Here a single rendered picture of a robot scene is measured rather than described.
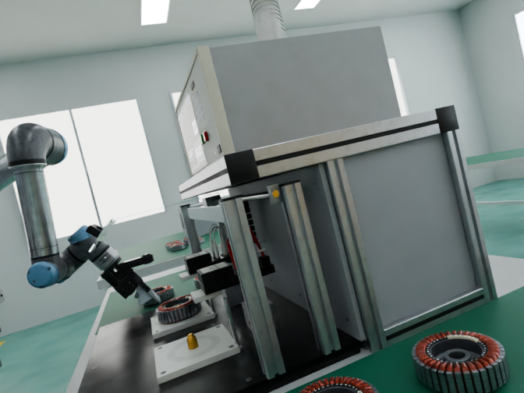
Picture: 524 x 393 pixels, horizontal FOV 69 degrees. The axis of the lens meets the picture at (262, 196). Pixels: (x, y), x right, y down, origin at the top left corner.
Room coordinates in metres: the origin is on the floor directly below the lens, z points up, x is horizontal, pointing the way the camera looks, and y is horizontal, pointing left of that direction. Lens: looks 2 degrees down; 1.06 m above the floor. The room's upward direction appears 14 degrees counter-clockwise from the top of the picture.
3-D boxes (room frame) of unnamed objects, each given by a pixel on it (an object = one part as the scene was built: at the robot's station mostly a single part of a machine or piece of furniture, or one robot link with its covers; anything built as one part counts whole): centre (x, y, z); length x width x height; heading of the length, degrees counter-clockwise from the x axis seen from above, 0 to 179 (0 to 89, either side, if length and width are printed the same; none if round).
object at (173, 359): (0.73, 0.20, 0.78); 0.15 x 0.15 x 0.01; 18
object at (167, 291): (1.31, 0.44, 0.77); 0.11 x 0.11 x 0.04
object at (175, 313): (0.96, 0.28, 0.80); 0.11 x 0.11 x 0.04
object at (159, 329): (0.96, 0.28, 0.78); 0.15 x 0.15 x 0.01; 18
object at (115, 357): (0.85, 0.22, 0.76); 0.64 x 0.47 x 0.02; 18
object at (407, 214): (0.66, -0.24, 0.91); 0.28 x 0.03 x 0.32; 108
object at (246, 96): (0.93, -0.07, 1.22); 0.44 x 0.39 x 0.20; 18
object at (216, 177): (0.95, -0.07, 1.09); 0.68 x 0.44 x 0.05; 18
